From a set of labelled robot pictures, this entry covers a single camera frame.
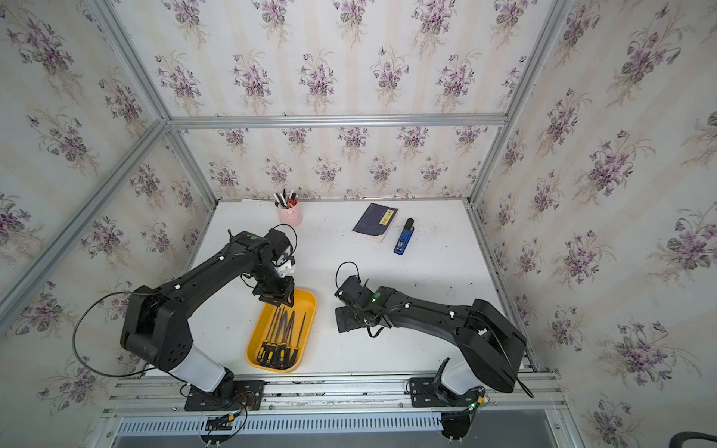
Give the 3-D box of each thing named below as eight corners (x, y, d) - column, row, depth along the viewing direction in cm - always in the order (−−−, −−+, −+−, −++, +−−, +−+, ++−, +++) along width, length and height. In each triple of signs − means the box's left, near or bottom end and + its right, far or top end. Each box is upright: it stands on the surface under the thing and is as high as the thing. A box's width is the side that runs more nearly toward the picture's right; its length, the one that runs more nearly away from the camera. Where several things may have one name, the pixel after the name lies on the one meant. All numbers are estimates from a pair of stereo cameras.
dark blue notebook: (352, 230, 112) (352, 226, 111) (372, 202, 123) (373, 199, 121) (381, 243, 108) (381, 239, 106) (399, 213, 119) (400, 209, 117)
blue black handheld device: (393, 253, 106) (395, 245, 102) (406, 225, 115) (407, 216, 111) (403, 257, 105) (405, 248, 101) (415, 228, 114) (417, 219, 110)
